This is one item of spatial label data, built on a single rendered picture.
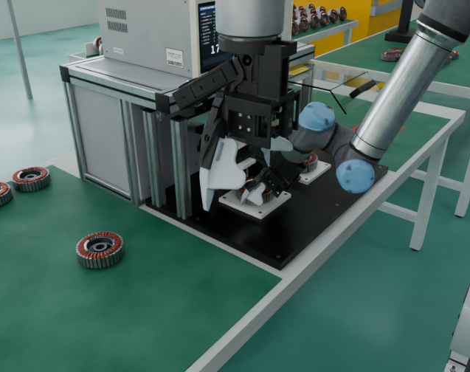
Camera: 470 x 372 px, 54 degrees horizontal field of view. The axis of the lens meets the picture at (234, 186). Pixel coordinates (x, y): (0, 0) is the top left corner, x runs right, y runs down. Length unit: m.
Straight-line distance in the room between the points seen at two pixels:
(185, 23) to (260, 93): 0.70
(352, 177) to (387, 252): 1.55
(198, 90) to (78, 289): 0.66
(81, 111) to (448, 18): 0.99
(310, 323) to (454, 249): 0.97
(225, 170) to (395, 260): 1.99
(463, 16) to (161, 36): 0.72
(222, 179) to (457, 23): 0.55
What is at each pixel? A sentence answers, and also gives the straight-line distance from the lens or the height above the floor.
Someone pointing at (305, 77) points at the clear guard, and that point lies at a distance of 1.43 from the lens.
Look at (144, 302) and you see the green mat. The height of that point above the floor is 0.75.
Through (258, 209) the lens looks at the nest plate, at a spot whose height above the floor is 0.78.
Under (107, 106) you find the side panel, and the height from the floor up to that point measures 1.03.
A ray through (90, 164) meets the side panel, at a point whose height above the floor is 0.81.
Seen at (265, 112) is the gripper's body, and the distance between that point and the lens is 0.51.
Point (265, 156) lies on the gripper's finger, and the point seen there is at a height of 1.17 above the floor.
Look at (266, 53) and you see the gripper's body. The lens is 0.51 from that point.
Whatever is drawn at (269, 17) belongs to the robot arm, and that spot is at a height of 1.38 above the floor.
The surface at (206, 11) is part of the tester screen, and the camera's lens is 1.21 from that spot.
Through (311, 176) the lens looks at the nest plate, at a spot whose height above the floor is 0.78.
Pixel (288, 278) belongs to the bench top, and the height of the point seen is 0.75.
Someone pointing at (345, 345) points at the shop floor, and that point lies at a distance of 2.00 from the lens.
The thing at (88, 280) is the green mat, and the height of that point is 0.75.
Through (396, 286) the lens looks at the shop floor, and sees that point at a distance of 2.32.
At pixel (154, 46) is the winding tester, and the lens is 1.31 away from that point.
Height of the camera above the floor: 1.46
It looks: 29 degrees down
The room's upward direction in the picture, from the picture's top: straight up
